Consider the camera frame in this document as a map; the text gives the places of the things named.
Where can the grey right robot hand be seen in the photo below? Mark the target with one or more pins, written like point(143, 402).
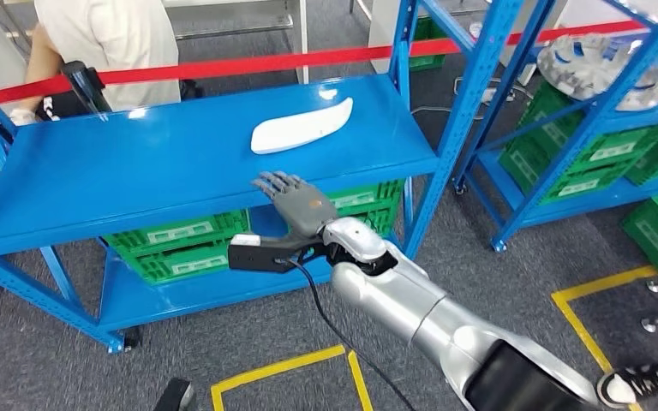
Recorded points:
point(303, 207)

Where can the white curved plastic part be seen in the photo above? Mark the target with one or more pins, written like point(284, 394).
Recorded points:
point(295, 133)

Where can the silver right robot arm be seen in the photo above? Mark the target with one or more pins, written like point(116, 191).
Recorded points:
point(397, 295)

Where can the blue metal shelf rack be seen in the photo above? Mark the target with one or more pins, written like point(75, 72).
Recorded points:
point(164, 164)
point(593, 123)

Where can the silver metal disc part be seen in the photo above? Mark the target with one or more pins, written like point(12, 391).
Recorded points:
point(584, 71)
point(647, 93)

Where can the red barrier belt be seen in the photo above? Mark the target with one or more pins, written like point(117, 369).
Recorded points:
point(249, 65)

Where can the yellow floor tape square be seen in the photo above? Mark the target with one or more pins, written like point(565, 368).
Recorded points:
point(278, 370)
point(607, 282)

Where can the white table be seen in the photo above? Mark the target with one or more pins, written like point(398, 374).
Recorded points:
point(302, 39)

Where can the person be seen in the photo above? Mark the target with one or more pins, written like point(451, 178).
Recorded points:
point(641, 380)
point(107, 45)

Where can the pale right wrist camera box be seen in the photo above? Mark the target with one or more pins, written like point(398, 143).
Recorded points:
point(245, 240)

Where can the black left wrist camera bracket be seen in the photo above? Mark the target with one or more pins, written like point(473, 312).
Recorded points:
point(173, 397)

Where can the black belt stanchion post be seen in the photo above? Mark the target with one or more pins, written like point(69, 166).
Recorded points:
point(85, 85)

